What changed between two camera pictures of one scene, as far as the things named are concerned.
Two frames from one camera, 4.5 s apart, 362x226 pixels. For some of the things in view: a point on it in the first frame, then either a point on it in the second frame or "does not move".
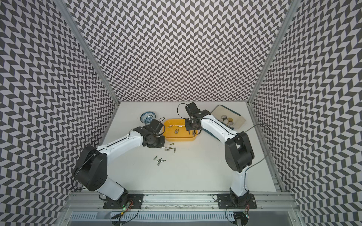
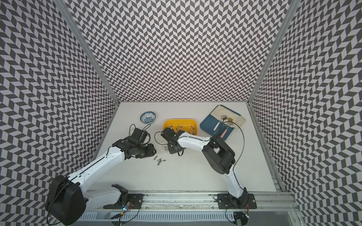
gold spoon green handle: [229, 119] does not move
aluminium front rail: [186, 202] does not move
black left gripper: [160, 145] to [151, 151]
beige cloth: [220, 111] does not move
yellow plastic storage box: [175, 130] does not move
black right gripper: [187, 126] to [171, 150]
